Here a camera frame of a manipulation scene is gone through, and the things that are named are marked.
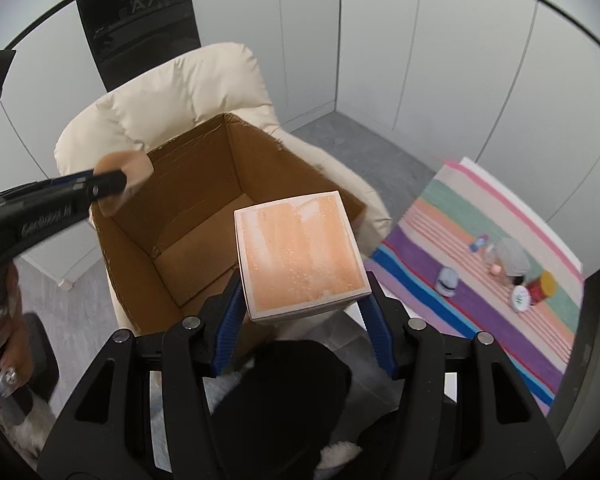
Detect translucent square plastic box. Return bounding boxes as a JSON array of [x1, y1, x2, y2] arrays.
[[495, 237, 532, 276]]

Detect white round lid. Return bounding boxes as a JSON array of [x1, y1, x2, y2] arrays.
[[511, 285, 533, 313]]

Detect brown cardboard box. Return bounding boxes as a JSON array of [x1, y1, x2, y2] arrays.
[[89, 112, 368, 361]]

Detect person's left hand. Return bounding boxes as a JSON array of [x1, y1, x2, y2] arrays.
[[0, 260, 37, 411]]

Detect red jar yellow lid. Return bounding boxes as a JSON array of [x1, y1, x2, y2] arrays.
[[525, 270, 558, 306]]

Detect small clear pink bottle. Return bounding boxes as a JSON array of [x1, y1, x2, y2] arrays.
[[482, 245, 503, 276]]

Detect black stool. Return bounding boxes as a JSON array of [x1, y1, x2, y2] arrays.
[[22, 312, 61, 403]]

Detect orange cube box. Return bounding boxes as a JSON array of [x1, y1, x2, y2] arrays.
[[234, 190, 372, 325]]

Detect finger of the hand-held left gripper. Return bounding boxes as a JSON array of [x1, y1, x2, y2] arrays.
[[50, 169, 130, 201]]

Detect cream padded armchair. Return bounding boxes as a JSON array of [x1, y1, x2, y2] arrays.
[[54, 42, 393, 361]]

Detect striped colourful cloth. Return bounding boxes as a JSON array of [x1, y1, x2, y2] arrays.
[[367, 157, 586, 418]]

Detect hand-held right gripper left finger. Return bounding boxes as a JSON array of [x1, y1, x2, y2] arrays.
[[37, 267, 246, 480]]

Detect white and blue cap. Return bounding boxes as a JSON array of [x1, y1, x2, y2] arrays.
[[434, 266, 458, 295]]

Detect beige makeup sponge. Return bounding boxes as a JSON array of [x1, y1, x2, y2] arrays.
[[95, 151, 154, 218]]

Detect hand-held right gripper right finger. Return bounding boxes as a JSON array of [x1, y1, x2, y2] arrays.
[[357, 270, 566, 480]]

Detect black standing banner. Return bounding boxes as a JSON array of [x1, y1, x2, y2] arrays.
[[70, 0, 203, 92]]

